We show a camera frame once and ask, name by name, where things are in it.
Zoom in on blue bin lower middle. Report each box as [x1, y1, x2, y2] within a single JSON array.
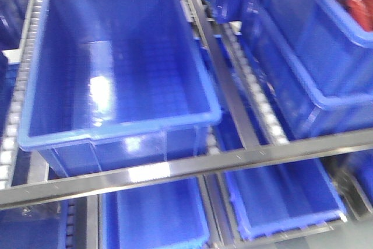
[[100, 178, 209, 248]]

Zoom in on steel shelf rack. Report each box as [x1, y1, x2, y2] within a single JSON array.
[[0, 0, 373, 249]]

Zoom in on large blue target bin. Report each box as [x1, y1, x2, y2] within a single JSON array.
[[17, 0, 222, 177]]

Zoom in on blue bin right upper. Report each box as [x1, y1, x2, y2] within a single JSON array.
[[241, 0, 372, 138]]

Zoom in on red parts in bin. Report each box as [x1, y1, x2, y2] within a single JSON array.
[[326, 0, 373, 33]]

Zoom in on blue bin lower right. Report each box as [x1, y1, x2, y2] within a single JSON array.
[[224, 159, 347, 240]]

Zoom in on white roller track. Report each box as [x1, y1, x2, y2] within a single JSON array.
[[1, 0, 43, 190]]

